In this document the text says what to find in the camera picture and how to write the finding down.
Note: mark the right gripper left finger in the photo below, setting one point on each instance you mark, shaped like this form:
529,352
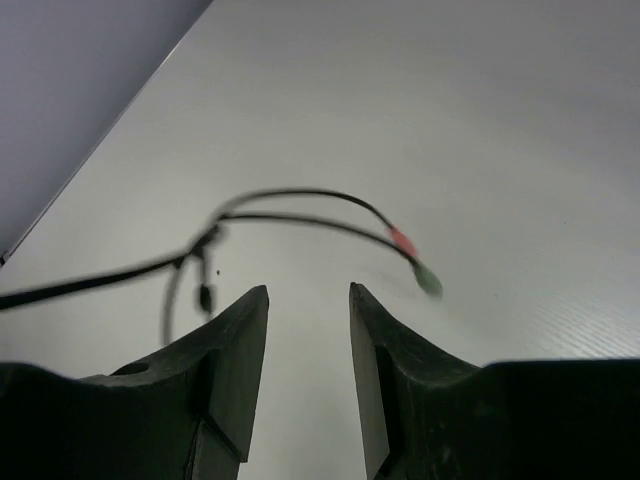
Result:
186,411

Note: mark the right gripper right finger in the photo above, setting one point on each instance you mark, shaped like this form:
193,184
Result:
426,414

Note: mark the black headphones with cable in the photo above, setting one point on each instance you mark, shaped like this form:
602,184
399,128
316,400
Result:
199,250

